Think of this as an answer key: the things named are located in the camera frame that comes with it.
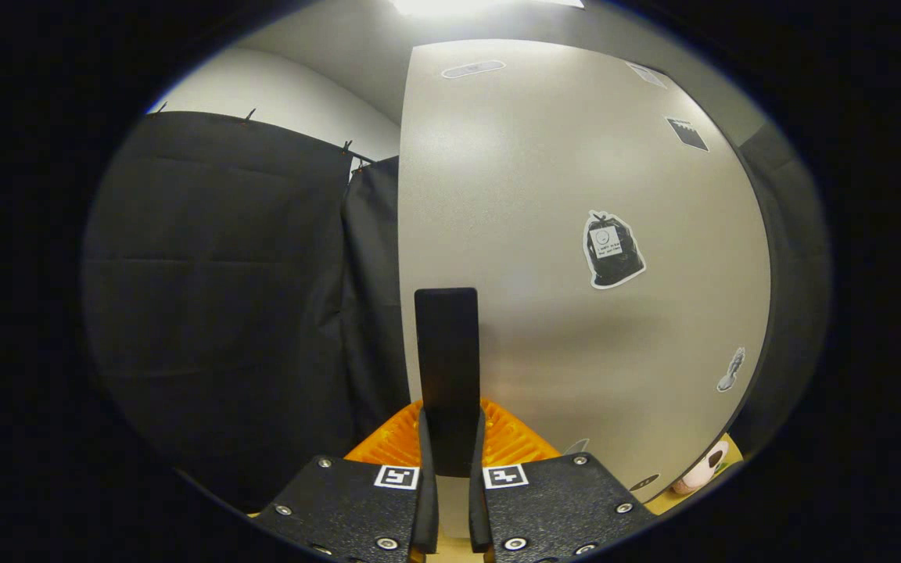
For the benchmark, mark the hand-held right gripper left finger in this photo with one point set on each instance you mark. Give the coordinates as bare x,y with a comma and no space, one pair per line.
427,500

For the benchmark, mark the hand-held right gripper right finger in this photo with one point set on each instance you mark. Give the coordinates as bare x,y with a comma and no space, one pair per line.
478,508

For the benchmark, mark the beige cabinet door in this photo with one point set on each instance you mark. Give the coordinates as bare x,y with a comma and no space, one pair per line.
536,195

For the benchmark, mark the pink plush toy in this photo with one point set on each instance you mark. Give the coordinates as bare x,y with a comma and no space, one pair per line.
701,473

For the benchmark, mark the black backdrop cloth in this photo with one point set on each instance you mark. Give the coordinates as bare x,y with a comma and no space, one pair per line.
224,274

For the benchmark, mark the ceiling light panel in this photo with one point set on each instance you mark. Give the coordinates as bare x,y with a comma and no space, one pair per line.
482,6

